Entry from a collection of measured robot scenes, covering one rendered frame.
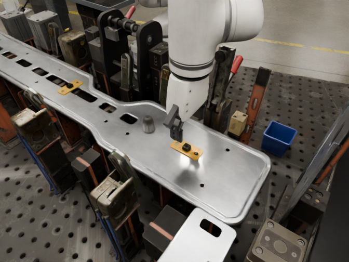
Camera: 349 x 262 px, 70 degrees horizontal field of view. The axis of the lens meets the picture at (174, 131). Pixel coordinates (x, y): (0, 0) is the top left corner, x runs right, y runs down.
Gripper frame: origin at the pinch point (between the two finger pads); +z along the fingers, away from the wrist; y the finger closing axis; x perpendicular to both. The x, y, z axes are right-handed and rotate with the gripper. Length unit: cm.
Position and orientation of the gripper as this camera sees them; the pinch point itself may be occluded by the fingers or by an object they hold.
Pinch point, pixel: (187, 125)
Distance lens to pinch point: 59.0
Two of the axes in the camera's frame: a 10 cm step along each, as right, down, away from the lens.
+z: 0.0, 6.9, 7.3
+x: 8.2, 4.2, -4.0
